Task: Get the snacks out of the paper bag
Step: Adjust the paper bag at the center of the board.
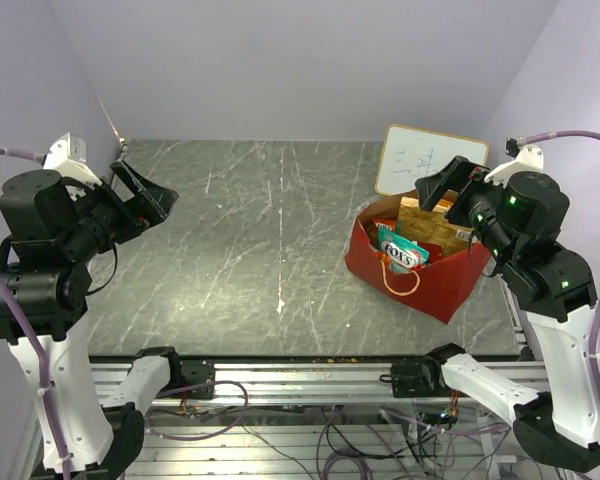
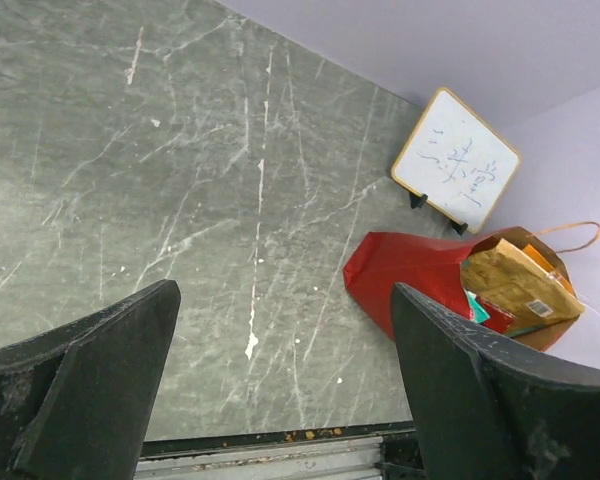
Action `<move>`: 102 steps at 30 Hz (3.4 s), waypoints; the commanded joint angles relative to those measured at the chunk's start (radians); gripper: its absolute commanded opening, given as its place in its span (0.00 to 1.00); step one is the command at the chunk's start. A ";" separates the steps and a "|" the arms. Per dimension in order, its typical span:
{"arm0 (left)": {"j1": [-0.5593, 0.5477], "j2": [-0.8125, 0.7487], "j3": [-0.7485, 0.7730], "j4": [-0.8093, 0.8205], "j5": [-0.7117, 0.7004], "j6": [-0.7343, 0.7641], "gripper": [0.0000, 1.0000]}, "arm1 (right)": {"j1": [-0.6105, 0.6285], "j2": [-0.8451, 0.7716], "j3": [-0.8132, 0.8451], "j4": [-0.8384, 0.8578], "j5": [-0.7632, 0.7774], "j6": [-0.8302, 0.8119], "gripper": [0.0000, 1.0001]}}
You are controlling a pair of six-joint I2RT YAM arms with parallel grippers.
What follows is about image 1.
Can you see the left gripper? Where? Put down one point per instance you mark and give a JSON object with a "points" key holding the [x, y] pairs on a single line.
{"points": [[150, 202]]}

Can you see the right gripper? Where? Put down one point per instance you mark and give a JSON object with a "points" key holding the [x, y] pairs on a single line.
{"points": [[456, 175]]}

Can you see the kraft kettle chips bag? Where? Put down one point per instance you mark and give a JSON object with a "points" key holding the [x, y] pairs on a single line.
{"points": [[431, 227]]}

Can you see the teal Fox's candy bag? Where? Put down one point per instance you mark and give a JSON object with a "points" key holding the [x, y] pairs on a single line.
{"points": [[404, 255]]}

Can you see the red paper bag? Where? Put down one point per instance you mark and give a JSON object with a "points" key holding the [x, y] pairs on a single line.
{"points": [[437, 289]]}

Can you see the orange Fox's fruits bag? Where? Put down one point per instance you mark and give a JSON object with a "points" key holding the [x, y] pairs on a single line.
{"points": [[386, 226]]}

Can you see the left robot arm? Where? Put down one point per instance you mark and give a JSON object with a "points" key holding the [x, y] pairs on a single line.
{"points": [[60, 216]]}

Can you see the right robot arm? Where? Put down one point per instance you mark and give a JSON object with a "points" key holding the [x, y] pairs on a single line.
{"points": [[516, 212]]}

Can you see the small whiteboard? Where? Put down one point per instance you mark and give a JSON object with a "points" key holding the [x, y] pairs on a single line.
{"points": [[409, 153]]}

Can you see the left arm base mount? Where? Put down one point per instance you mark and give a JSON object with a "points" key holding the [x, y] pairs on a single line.
{"points": [[198, 372]]}

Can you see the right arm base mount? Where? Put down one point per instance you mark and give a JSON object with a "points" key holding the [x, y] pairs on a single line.
{"points": [[413, 379]]}

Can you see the aluminium frame rail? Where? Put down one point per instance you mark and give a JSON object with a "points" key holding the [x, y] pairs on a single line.
{"points": [[286, 418]]}

